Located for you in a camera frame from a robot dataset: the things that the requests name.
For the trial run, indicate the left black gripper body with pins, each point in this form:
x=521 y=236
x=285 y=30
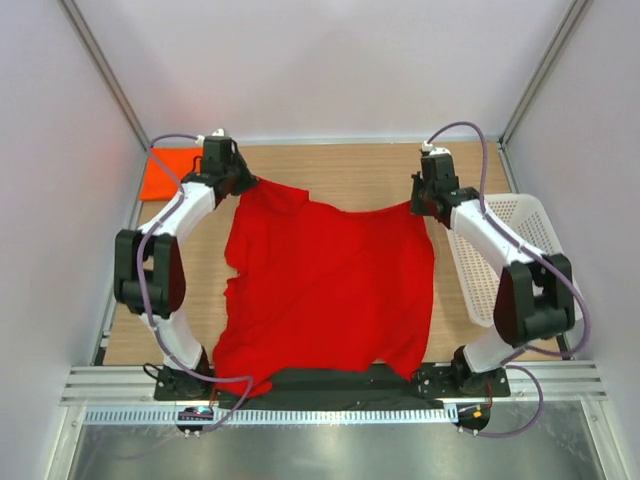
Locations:
x=228 y=173

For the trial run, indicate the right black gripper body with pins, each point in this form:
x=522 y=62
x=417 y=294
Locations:
x=429 y=194

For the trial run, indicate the red t shirt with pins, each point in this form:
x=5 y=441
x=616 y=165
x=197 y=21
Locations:
x=316 y=287

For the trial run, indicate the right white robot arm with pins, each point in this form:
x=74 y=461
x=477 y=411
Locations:
x=535 y=295

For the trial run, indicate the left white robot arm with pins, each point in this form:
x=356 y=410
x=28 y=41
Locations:
x=149 y=277

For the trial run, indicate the folded orange t shirt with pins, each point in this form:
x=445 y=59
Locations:
x=157 y=184

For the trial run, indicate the aluminium frame rail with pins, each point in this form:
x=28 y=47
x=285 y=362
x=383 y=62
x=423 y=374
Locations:
x=128 y=385

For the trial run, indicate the slotted cable duct rail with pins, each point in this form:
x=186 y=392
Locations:
x=184 y=416

